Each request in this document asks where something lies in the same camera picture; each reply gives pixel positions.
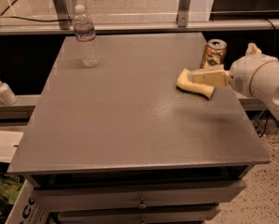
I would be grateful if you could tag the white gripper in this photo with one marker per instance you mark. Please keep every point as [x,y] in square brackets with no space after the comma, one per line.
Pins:
[242,75]

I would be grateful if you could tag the orange soda can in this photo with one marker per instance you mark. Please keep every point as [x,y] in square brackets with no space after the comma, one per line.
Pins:
[214,53]

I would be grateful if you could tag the yellow sponge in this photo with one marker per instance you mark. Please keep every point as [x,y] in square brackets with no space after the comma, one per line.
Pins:
[185,84]

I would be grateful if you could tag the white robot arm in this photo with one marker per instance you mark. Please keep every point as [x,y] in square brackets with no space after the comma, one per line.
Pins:
[265,87]

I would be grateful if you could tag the grey drawer cabinet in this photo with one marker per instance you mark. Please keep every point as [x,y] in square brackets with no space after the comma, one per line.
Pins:
[125,123]

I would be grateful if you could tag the clear plastic water bottle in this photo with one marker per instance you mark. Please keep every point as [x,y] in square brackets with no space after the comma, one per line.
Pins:
[86,37]

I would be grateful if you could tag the lower grey drawer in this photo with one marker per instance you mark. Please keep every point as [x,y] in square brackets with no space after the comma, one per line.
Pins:
[149,215]

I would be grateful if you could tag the grey drawer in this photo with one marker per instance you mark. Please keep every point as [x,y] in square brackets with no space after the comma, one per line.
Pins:
[62,200]
[149,215]

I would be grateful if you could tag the upper grey drawer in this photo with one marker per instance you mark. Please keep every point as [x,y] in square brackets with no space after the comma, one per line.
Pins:
[62,200]

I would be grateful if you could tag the white pump dispenser bottle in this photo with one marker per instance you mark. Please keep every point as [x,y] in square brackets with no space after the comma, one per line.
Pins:
[7,96]

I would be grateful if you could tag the white paper sheet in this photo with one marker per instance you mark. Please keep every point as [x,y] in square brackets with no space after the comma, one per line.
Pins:
[8,144]

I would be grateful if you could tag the white cardboard box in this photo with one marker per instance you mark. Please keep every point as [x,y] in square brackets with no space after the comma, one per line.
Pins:
[26,210]

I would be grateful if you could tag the green snack bag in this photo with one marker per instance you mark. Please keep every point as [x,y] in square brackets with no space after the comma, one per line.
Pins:
[10,187]

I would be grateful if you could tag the metal railing frame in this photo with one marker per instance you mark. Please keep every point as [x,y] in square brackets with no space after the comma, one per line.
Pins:
[33,17]

